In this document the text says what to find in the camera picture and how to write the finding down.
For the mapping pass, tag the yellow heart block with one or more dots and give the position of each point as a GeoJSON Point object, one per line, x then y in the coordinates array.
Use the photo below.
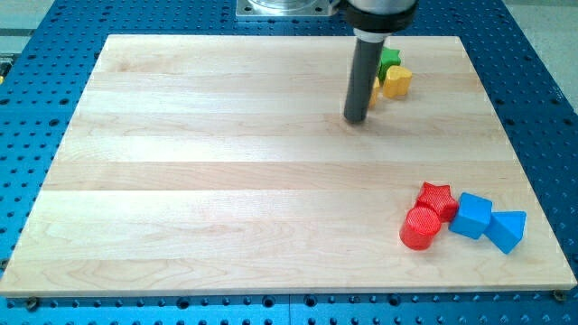
{"type": "Point", "coordinates": [397, 81]}

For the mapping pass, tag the green star block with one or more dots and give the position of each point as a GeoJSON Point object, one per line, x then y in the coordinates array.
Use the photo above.
{"type": "Point", "coordinates": [388, 58]}

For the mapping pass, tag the red star block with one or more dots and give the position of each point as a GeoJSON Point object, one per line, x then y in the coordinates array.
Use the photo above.
{"type": "Point", "coordinates": [439, 199]}

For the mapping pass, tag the light wooden board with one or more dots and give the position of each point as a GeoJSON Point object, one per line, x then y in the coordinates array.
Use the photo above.
{"type": "Point", "coordinates": [218, 165]}

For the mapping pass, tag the yellow block behind rod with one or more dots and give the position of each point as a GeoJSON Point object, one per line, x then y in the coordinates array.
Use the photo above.
{"type": "Point", "coordinates": [375, 91]}

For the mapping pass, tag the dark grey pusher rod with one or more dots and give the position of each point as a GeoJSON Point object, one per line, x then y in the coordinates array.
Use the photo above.
{"type": "Point", "coordinates": [364, 69]}

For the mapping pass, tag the red cylinder block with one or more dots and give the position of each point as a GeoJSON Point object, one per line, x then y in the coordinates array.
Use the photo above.
{"type": "Point", "coordinates": [420, 228]}

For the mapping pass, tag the blue cube block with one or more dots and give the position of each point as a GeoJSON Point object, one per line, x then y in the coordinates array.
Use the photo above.
{"type": "Point", "coordinates": [472, 217]}

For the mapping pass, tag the blue triangle block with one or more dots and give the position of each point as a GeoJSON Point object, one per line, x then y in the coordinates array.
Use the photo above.
{"type": "Point", "coordinates": [506, 229]}

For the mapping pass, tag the left board clamp screw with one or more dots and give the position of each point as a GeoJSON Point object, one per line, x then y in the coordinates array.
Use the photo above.
{"type": "Point", "coordinates": [31, 304]}

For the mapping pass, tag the board clamp screw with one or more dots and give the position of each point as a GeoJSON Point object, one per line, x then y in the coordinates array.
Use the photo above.
{"type": "Point", "coordinates": [31, 304]}
{"type": "Point", "coordinates": [559, 296]}

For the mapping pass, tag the right board clamp screw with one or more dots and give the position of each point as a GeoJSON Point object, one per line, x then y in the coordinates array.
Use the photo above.
{"type": "Point", "coordinates": [559, 296]}

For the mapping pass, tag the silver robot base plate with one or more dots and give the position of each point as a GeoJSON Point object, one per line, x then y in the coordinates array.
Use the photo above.
{"type": "Point", "coordinates": [285, 8]}

